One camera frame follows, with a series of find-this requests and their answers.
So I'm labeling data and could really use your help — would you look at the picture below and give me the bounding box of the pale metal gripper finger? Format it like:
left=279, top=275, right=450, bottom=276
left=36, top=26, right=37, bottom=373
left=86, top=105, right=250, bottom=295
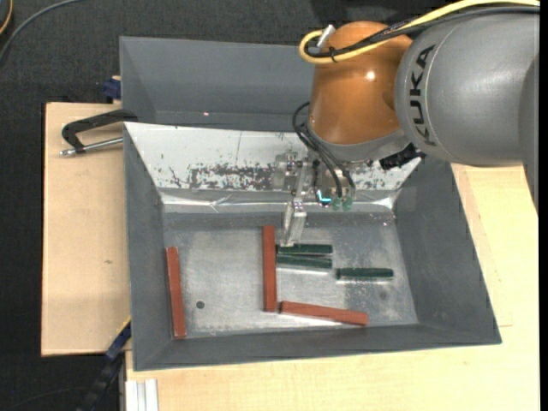
left=292, top=200, right=309, bottom=247
left=280, top=211, right=297, bottom=248

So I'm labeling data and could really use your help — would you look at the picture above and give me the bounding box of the dark green flat block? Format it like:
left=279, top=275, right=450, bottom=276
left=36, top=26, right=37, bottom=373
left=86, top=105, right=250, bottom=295
left=275, top=243, right=334, bottom=257
left=275, top=254, right=334, bottom=271
left=335, top=266, right=395, bottom=281

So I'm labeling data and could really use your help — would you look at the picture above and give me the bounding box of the red-brown flat block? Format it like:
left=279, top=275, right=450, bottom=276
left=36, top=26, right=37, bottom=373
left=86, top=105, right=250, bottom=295
left=261, top=224, right=279, bottom=313
left=278, top=300, right=370, bottom=327
left=165, top=246, right=188, bottom=340

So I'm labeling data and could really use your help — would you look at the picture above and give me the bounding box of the grey metal bin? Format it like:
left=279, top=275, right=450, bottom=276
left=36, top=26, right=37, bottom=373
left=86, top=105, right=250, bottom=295
left=118, top=35, right=503, bottom=372

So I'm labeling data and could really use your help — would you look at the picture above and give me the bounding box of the black cylinder on white bracket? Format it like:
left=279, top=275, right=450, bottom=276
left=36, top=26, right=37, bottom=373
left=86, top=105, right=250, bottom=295
left=378, top=142, right=427, bottom=171

